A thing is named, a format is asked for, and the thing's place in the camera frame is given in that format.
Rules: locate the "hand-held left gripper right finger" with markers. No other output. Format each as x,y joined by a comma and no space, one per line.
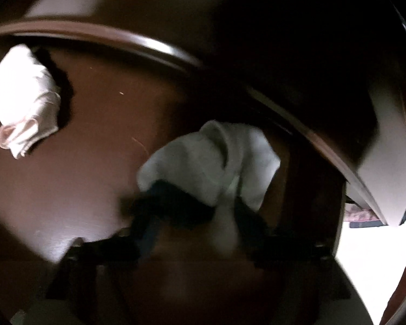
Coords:
253,223

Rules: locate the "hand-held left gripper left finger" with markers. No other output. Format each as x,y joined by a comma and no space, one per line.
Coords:
150,235

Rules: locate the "white underwear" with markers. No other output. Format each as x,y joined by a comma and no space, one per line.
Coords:
206,162

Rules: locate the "pale pink underwear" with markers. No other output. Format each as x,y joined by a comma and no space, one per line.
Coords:
23,98

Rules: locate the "pink patterned hanging cloth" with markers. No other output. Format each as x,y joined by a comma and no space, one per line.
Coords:
358,215

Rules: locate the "dark wooden desk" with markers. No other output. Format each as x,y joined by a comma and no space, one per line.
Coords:
257,40

